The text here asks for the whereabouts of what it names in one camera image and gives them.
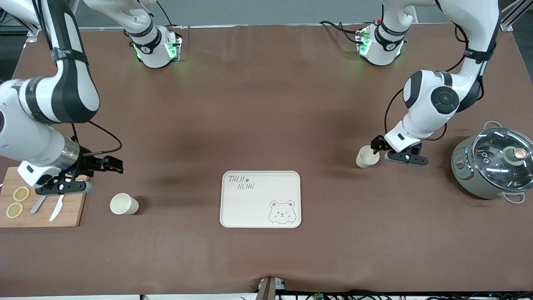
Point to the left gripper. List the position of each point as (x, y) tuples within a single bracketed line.
[(379, 143)]

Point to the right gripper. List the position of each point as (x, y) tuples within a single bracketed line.
[(88, 163)]

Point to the white plastic cup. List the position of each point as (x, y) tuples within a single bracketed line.
[(365, 159), (123, 204)]

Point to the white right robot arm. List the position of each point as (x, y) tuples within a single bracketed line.
[(25, 141)]

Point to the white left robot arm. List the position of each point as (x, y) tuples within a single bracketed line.
[(483, 25)]

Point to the cream bear print tray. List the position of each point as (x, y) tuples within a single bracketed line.
[(250, 204)]

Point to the wooden cutting board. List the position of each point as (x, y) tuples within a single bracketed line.
[(70, 212)]

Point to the white plastic knife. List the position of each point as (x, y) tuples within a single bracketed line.
[(56, 210)]

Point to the grey plastic knife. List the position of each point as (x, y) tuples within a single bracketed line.
[(37, 205)]

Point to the yellow lemon slice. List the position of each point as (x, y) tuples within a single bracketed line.
[(14, 210), (21, 194)]

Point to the grey-green electric pot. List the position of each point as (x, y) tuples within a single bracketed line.
[(470, 179)]

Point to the glass pot lid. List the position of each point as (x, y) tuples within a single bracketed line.
[(495, 150)]

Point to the metal table clamp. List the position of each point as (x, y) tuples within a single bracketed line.
[(268, 287)]

